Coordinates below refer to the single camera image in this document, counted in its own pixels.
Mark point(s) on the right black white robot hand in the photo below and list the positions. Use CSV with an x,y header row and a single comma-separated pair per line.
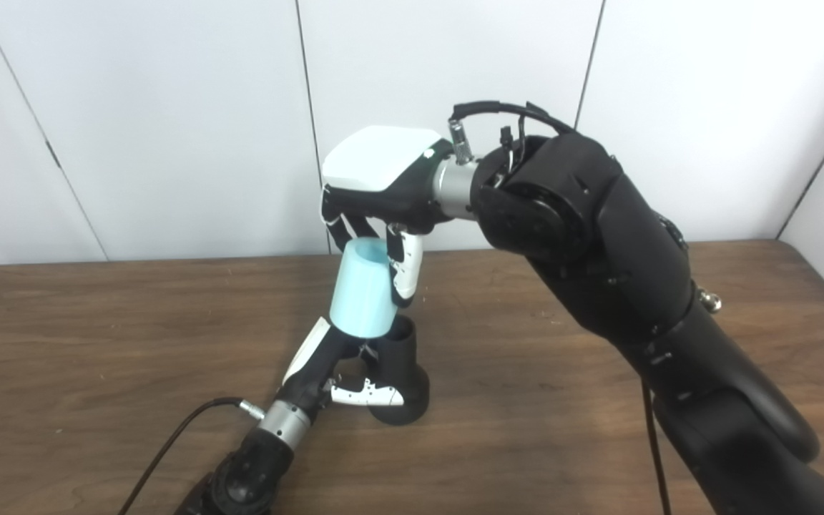
x,y
383,161

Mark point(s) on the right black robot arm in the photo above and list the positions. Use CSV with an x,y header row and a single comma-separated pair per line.
x,y
634,236

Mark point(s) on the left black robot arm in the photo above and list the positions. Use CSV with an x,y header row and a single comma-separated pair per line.
x,y
247,472

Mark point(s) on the black flared nozzle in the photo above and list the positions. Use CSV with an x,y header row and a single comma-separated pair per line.
x,y
401,372

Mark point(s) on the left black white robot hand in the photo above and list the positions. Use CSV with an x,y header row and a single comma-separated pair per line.
x,y
308,375

